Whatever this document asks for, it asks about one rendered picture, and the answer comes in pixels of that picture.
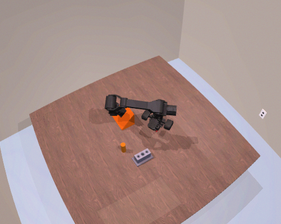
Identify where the orange cylinder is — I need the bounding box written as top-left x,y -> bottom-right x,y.
121,143 -> 126,153

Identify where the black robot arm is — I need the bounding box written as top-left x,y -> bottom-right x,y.
105,94 -> 177,131

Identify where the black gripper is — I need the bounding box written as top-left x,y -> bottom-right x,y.
141,110 -> 173,130

